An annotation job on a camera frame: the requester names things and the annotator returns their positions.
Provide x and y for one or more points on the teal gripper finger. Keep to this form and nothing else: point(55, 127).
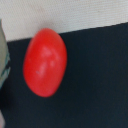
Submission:
point(4, 57)

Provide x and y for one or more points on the red tomato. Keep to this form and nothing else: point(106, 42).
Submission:
point(45, 63)

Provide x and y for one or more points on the white striped placemat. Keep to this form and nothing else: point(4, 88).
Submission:
point(23, 18)

